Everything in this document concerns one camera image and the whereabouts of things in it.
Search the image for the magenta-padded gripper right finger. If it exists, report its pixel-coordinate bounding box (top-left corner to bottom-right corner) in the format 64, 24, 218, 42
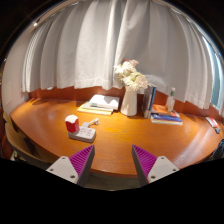
131, 144, 180, 187

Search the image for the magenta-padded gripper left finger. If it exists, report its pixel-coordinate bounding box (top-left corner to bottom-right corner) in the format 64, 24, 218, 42
45, 144, 96, 188

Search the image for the red and white charger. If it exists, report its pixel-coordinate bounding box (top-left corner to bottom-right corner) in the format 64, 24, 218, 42
64, 114, 80, 134

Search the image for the white power strip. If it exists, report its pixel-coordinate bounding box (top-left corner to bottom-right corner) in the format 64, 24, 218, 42
67, 121, 97, 144

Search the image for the blue flat book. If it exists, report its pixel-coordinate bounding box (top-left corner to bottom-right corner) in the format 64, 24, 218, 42
149, 113, 184, 126

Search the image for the wooden chair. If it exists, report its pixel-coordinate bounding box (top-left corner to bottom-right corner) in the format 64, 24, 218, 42
2, 110, 51, 169

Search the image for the orange flat book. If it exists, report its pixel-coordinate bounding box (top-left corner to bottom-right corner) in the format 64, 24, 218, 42
150, 103, 181, 118

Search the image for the dark chair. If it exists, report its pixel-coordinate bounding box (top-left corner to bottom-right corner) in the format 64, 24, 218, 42
209, 138, 224, 162

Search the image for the yellow flat book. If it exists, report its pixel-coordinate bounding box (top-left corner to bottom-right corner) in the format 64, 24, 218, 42
76, 101, 114, 116

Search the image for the clear plastic bottle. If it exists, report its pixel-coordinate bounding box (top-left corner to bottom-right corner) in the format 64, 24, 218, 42
165, 87, 176, 113

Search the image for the dark grey upright book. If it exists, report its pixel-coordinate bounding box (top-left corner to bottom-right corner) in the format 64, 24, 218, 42
142, 84, 154, 119

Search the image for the small red booklet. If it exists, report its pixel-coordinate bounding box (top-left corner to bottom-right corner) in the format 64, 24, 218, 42
205, 116, 222, 134

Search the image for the blue upright book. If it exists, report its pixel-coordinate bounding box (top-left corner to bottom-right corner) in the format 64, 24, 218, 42
148, 85, 158, 119

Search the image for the white ceramic vase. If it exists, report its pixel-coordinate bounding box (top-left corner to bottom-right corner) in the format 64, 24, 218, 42
120, 85, 139, 117

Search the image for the white flower bouquet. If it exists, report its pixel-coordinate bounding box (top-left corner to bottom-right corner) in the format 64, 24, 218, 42
113, 59, 149, 92

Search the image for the glass window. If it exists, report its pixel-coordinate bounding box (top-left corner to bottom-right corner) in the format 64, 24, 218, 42
209, 43, 224, 109

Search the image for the white curtain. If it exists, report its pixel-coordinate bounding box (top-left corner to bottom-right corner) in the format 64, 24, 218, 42
21, 0, 223, 111

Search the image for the white power strip cable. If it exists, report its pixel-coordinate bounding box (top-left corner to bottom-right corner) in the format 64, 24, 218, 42
88, 117, 100, 126

